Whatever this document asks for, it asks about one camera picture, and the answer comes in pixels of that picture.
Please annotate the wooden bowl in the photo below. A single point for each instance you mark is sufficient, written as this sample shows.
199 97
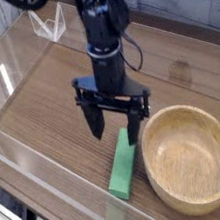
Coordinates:
181 152

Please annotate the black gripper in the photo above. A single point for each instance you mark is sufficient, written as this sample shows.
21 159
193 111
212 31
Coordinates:
111 89

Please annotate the green rectangular stick block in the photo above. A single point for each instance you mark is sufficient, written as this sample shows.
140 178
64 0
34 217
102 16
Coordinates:
122 171

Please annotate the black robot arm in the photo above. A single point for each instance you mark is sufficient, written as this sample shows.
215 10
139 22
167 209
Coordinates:
105 22

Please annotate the clear acrylic front wall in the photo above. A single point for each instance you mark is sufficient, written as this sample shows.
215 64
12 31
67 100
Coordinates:
53 191

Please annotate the clear acrylic corner bracket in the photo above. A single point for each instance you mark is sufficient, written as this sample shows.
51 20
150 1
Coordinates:
51 30

